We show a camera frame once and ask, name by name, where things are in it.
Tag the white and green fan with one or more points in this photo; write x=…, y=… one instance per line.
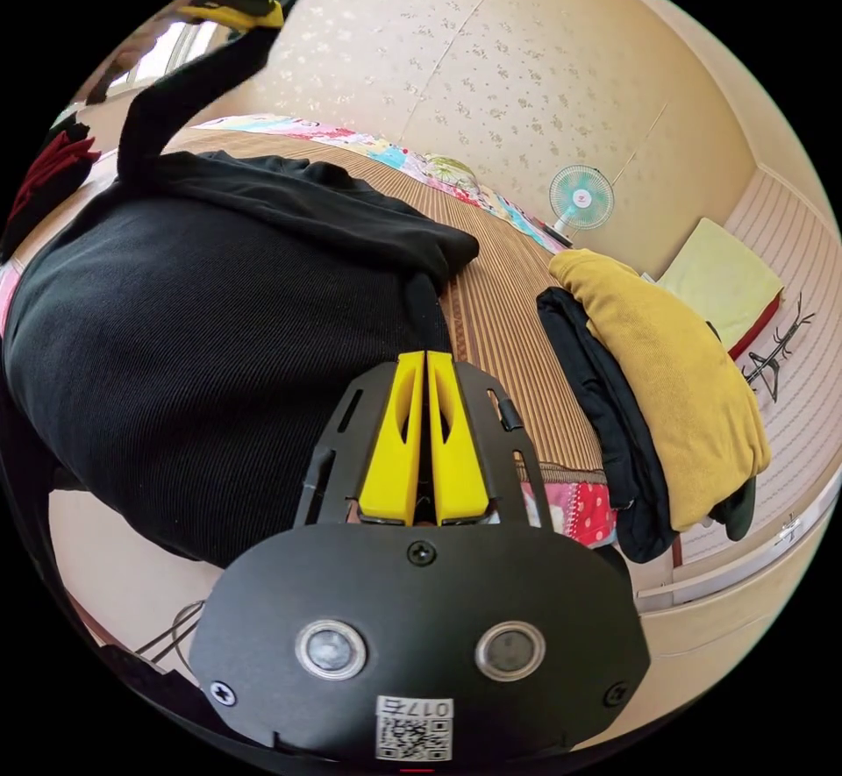
x=582, y=197

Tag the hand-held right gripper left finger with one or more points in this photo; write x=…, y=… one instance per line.
x=393, y=447

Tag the black long sleeve shirt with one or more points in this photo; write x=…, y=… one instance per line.
x=197, y=342

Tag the pile of red and black clothes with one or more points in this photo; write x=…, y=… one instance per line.
x=52, y=187

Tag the pale yellow cushion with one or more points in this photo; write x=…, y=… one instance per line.
x=720, y=276

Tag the black clothes hanger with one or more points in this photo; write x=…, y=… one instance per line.
x=766, y=365

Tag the window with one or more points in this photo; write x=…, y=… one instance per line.
x=172, y=43

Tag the person's left hand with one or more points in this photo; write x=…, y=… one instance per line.
x=112, y=75

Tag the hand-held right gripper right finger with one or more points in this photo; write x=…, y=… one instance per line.
x=460, y=454

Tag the pile of yellow and black clothes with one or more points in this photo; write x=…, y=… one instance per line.
x=658, y=355

